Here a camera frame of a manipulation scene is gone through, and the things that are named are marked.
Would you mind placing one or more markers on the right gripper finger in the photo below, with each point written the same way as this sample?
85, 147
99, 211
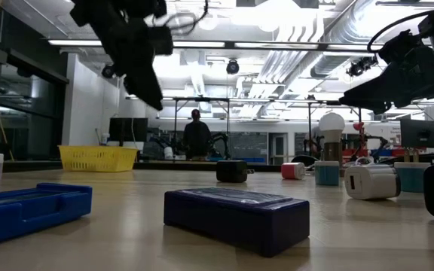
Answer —
371, 92
386, 108

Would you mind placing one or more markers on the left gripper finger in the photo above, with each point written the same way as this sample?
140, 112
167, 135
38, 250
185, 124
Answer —
154, 84
139, 88

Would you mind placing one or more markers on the teal and white charger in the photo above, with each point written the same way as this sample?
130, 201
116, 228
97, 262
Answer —
411, 178
326, 175

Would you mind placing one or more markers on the dark blue rectangular box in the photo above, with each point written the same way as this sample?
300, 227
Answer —
239, 222

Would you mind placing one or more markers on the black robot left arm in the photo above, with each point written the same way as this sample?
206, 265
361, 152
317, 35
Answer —
89, 11

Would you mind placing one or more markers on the background black robot arm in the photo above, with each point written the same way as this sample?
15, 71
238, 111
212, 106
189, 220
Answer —
220, 139

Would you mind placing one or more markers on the black ceiling track light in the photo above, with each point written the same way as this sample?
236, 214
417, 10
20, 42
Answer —
360, 67

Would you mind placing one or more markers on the red heart decoration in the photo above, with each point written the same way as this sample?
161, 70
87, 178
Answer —
358, 126

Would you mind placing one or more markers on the black ceiling spotlight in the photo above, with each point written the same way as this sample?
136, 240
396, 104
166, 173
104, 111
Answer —
108, 71
233, 67

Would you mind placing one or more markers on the black computer monitor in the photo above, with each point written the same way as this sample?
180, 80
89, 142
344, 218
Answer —
126, 130
420, 133

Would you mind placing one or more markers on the red storage bins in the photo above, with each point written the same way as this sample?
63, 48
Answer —
375, 152

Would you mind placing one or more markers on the brass lamp with white bulb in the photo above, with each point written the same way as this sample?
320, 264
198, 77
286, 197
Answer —
332, 124

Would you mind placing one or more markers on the ceiling light strip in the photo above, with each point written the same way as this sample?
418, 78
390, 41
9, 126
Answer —
74, 43
198, 44

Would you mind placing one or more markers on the person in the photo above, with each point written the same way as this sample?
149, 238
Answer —
196, 139

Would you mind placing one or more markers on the white cup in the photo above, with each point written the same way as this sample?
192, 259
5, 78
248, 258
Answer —
168, 153

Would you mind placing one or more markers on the yellow plastic basket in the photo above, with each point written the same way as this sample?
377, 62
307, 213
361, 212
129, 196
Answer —
96, 158

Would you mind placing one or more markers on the grey glass door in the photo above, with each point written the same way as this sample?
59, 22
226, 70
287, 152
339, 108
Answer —
278, 148

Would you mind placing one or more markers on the red and white charger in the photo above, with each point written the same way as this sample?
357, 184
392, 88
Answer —
290, 171

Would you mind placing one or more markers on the black metal gantry frame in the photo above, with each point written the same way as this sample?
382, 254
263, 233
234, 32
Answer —
202, 99

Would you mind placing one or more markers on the silver ventilation duct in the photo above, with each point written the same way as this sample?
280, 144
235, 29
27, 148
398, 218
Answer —
349, 30

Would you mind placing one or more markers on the white silver wall charger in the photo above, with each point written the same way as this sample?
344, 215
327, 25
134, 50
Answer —
371, 182

